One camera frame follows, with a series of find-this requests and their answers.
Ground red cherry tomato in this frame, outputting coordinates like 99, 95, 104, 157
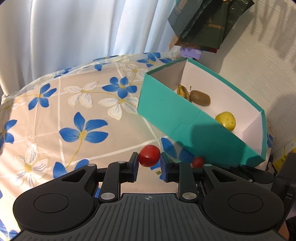
138, 145, 161, 167
192, 157, 205, 168

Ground brown kiwi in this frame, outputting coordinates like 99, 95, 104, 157
190, 90, 211, 106

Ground floral tablecloth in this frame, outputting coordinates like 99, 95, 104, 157
1, 53, 282, 240

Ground teal cardboard box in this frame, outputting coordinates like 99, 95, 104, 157
137, 58, 267, 167

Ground spotted banana in box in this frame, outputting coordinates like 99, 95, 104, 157
177, 84, 191, 102

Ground purple box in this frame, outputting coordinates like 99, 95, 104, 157
180, 47, 202, 60

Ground dark hanging clothes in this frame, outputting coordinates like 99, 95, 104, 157
168, 1, 254, 53

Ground white curtain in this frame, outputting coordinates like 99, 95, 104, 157
1, 1, 176, 94

